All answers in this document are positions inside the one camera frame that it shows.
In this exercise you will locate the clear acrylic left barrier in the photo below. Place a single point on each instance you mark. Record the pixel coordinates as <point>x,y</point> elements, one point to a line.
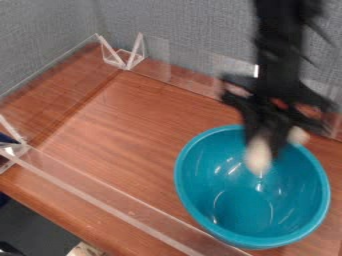
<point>75,55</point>

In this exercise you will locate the clear acrylic barrier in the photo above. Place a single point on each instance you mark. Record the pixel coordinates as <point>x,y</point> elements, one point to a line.
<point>105,216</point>
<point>75,55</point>
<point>195,70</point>

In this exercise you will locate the plush mushroom toy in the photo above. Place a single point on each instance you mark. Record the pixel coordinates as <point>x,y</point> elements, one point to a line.
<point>258,156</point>

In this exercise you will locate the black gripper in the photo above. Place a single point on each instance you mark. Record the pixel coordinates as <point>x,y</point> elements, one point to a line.
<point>291,107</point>

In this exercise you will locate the clear acrylic corner bracket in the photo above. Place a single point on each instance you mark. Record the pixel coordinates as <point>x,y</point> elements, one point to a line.
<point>120,58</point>

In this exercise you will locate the clear acrylic left bracket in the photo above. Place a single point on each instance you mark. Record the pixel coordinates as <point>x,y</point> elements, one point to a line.
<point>13,145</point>

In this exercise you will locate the clear acrylic front barrier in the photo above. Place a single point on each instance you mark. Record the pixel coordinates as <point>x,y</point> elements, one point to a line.
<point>105,216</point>

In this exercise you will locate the blue plastic bowl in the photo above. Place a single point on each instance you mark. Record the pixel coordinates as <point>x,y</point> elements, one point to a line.
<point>254,212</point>

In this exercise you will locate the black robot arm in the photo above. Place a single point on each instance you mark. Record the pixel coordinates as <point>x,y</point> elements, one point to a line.
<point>282,20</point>

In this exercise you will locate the clear acrylic back barrier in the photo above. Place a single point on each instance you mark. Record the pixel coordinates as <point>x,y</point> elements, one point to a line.
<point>195,70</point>

